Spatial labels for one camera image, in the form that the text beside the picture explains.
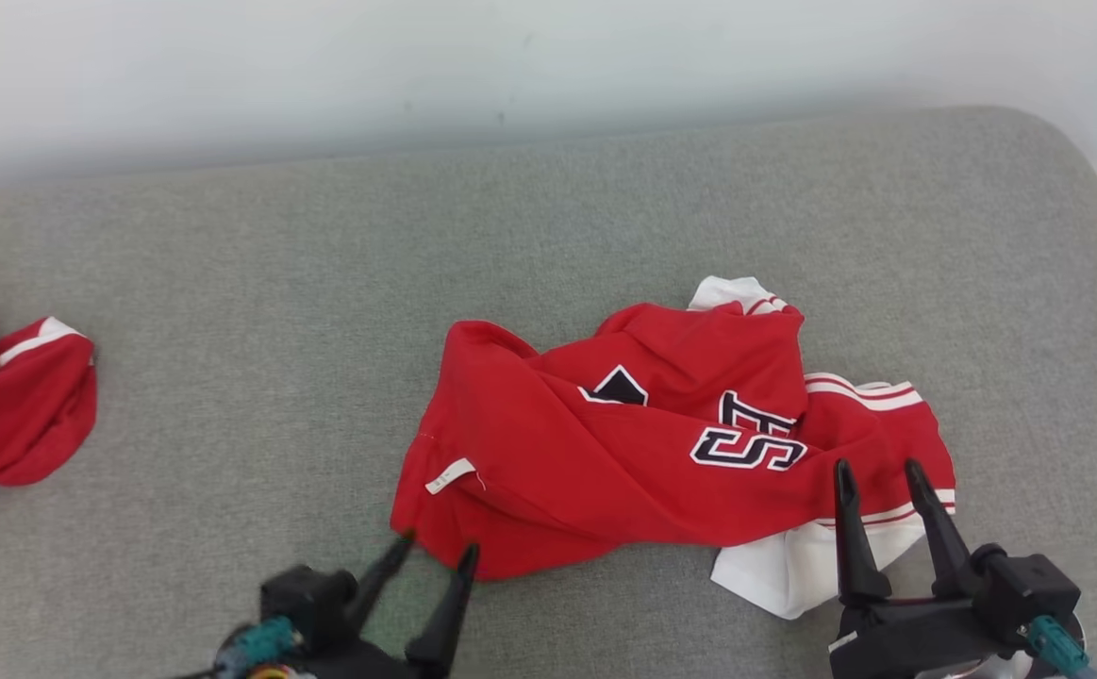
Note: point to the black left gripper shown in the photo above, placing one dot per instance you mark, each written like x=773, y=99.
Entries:
x=359, y=665

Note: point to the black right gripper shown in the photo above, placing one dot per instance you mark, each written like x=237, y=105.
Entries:
x=906, y=637

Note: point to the red jersey with lettering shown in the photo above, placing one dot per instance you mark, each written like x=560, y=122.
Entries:
x=605, y=471

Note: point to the red white shirt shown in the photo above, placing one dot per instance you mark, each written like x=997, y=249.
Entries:
x=20, y=415

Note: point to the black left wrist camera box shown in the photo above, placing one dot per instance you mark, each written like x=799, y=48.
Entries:
x=307, y=599

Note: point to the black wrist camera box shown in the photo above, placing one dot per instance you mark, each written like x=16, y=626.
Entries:
x=307, y=599
x=1029, y=585

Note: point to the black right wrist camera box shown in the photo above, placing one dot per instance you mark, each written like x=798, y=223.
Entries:
x=1029, y=585

